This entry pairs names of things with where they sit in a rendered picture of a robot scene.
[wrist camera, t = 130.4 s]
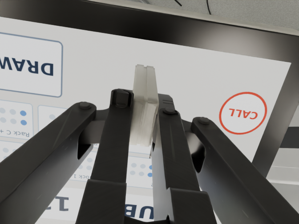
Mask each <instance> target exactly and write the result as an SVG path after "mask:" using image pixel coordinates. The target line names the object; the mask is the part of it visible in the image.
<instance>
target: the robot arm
mask: <svg viewBox="0 0 299 224"><path fill-rule="evenodd" d="M94 144H99V147H98V150H97V155H96V158H95V162H94V165H93V170H92V173H91V177H90V179H88V180H87V183H86V186H85V190H84V194H83V197H82V201H81V205H80V208H79V212H78V215H77V219H76V222H75V224H217V221H216V218H215V215H214V212H215V214H216V215H217V217H218V219H219V220H220V222H221V224H299V213H298V212H297V211H296V210H295V209H294V208H293V207H292V206H291V205H290V204H289V203H288V202H287V200H286V199H285V198H284V197H283V196H282V195H281V194H280V193H279V192H278V191H277V190H276V189H275V187H274V186H273V185H272V184H271V183H270V182H269V181H268V180H267V179H266V178H265V177H264V175H263V174H262V173H261V172H260V171H259V170H258V169H257V168H256V167H255V166H254V165H253V164H252V163H251V162H250V161H249V160H248V159H247V157H246V156H245V155H244V154H243V153H242V152H241V151H240V150H239V149H238V148H237V147H236V146H235V144H234V143H233V142H232V141H231V140H230V139H229V138H228V137H227V136H226V135H225V134H224V132H223V131H222V130H221V129H220V128H219V127H218V126H217V125H216V124H215V123H214V122H213V121H212V120H210V119H208V118H205V117H195V118H193V120H192V122H189V121H186V120H183V119H181V115H180V113H179V112H178V111H177V110H175V107H174V102H173V98H172V97H171V96H170V95H167V94H160V93H158V90H157V82H156V75H155V68H154V67H153V66H147V67H144V65H141V64H137V65H136V66H135V72H134V79H133V87H132V90H128V89H121V88H118V89H114V90H112V91H111V97H110V105H109V108H107V109H103V110H97V107H96V105H94V104H92V103H89V102H86V101H84V102H83V101H81V102H78V103H75V104H73V105H72V106H71V107H69V108H68V109H67V110H66V111H64V112H63V113H62V114H60V115H59V116H58V117H57V118H56V119H54V120H53V121H52V122H51V123H49V124H48V125H47V126H45V127H44V128H43V129H42V130H40V131H39V132H38V133H37V134H35V135H34V136H33V137H32V138H30V139H29V140H28V141H27V142H25V143H24V144H23V145H21V146H20V147H19V148H18V149H17V150H15V151H14V152H13V153H12V154H10V155H9V156H8V157H6V158H5V159H4V160H3V161H1V162H0V224H35V223H36V222H37V221H38V219H39V218H40V217H41V215H42V214H43V213H44V211H45V210H46V209H47V207H48V206H49V205H50V204H51V202H52V201H53V200H54V198H55V197H56V196H57V194H58V193H59V192H60V191H61V189H62V188H63V187H64V186H65V184H66V183H67V182H68V180H69V179H70V178H71V176H72V175H73V174H74V173H75V171H76V170H77V169H78V168H79V166H80V165H81V164H82V162H83V161H84V160H85V158H86V157H87V156H88V154H89V153H90V152H91V151H92V149H93V146H94ZM129 144H130V145H137V144H140V146H145V147H149V146H150V145H151V151H150V156H149V158H150V159H151V158H152V181H153V205H154V221H151V222H144V221H141V220H137V219H134V218H131V217H128V216H125V200H126V188H127V183H126V176H127V165H128V154H129ZM200 188H201V190H202V191H200Z"/></svg>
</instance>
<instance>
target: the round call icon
mask: <svg viewBox="0 0 299 224"><path fill-rule="evenodd" d="M275 97H276V94H273V93H267V92H258V91H252V90H245V89H239V88H231V87H225V90H224V93H223V96H222V100H221V103H220V106H219V109H218V113H217V116H216V119H215V124H216V125H217V126H218V127H219V128H220V129H221V130H222V131H223V132H224V134H225V135H231V136H241V137H248V138H255V139H259V138H260V135H261V133H262V130H263V127H264V125H265V122H266V120H267V117H268V115H269V112H270V110H271V107H272V105H273V102H274V100H275Z"/></svg>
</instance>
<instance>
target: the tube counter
mask: <svg viewBox="0 0 299 224"><path fill-rule="evenodd" d="M73 200H74V188H62V189H61V191H60V192H59V193H58V194H57V196H56V197H55V198H54V200H53V201H52V202H51V204H50V205H49V206H48V207H47V209H46V210H45V211H44V213H43V214H42V215H41V217H40V218H49V219H58V220H71V221H72V220H73Z"/></svg>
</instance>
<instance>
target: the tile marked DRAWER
mask: <svg viewBox="0 0 299 224"><path fill-rule="evenodd" d="M64 43H65V41H63V40H55V39H49V38H43V37H37V36H29V35H23V34H17V33H11V32H3V31H0V91H4V92H13V93H20V94H27V95H34V96H43V97H50V98H57V99H63V84H64Z"/></svg>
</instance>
